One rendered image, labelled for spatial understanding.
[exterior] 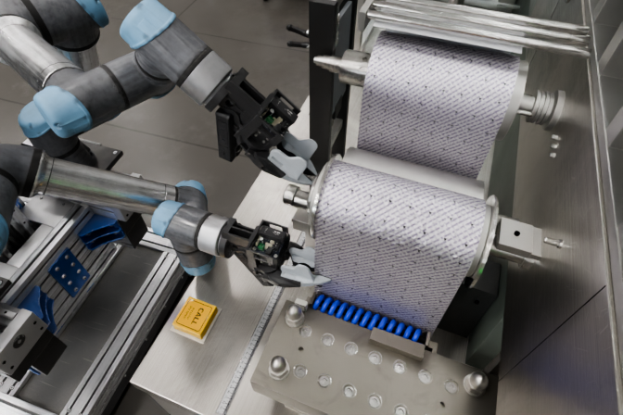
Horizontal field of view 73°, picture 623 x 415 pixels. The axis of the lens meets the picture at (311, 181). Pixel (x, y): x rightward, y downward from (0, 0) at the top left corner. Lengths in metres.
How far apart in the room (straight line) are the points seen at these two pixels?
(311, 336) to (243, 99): 0.44
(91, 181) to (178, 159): 1.71
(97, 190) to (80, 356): 1.03
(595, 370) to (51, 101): 0.71
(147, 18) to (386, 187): 0.41
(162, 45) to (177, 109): 2.35
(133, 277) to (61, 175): 1.07
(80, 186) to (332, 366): 0.59
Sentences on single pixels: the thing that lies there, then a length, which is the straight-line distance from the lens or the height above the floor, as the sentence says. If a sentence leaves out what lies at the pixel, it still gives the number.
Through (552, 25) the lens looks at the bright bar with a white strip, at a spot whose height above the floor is 1.45.
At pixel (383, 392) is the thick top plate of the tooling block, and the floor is 1.03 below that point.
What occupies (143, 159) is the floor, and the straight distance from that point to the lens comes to 2.69.
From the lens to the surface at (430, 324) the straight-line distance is 0.83.
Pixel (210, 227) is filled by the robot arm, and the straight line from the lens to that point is 0.81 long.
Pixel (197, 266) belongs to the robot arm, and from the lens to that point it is 0.94.
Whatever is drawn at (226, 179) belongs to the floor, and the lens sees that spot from 2.44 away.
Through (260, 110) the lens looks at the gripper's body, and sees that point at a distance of 0.62.
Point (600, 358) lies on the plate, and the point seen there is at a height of 1.42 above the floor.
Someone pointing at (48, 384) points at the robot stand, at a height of 0.21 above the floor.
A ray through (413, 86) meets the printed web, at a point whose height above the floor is 1.37.
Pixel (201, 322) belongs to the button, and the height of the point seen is 0.92.
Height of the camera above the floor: 1.79
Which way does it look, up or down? 49 degrees down
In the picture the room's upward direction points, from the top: straight up
